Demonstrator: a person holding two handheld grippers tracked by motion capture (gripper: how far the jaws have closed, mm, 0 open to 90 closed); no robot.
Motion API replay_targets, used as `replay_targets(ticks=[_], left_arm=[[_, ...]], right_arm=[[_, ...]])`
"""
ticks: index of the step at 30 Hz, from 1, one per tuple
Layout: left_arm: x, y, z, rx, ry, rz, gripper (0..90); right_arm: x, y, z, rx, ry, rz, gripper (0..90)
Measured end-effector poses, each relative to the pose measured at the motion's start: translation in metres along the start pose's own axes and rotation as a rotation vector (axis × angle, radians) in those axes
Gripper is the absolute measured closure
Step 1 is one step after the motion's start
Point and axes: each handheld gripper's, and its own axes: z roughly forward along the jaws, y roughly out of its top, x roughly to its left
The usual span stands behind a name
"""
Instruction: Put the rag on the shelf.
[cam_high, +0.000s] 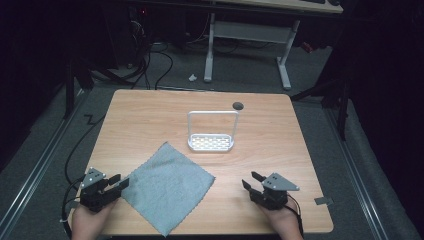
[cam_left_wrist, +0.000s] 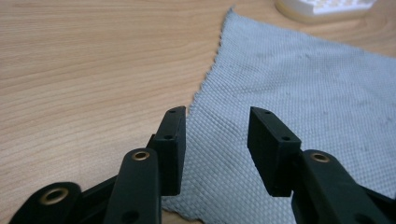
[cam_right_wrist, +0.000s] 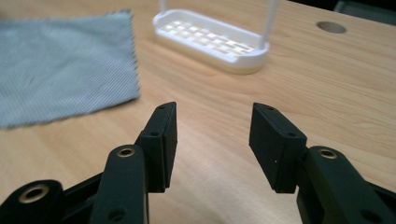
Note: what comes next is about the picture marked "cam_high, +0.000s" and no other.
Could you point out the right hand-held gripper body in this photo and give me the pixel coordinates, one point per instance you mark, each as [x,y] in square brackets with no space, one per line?
[274,193]

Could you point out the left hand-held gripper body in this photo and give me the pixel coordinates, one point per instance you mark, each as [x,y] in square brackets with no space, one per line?
[93,193]

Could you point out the grey cloth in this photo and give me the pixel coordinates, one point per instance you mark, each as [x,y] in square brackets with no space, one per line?
[168,188]

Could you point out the white rack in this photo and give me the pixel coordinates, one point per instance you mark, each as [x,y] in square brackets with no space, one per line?
[212,131]

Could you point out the person's left hand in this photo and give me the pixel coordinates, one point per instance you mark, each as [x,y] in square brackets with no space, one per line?
[89,222]

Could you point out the person's right hand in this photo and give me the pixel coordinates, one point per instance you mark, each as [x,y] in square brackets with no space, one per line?
[283,222]

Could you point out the grey tape piece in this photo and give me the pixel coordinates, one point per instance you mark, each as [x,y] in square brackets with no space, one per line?
[323,201]

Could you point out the black metal stand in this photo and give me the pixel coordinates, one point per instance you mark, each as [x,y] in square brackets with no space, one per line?
[333,96]
[75,76]

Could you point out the crumpled white paper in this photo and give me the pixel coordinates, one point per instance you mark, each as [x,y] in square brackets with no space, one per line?
[192,77]

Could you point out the red object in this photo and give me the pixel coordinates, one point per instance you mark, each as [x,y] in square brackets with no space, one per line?
[307,47]

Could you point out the white-legged desk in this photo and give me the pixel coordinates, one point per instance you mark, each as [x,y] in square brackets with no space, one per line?
[253,36]

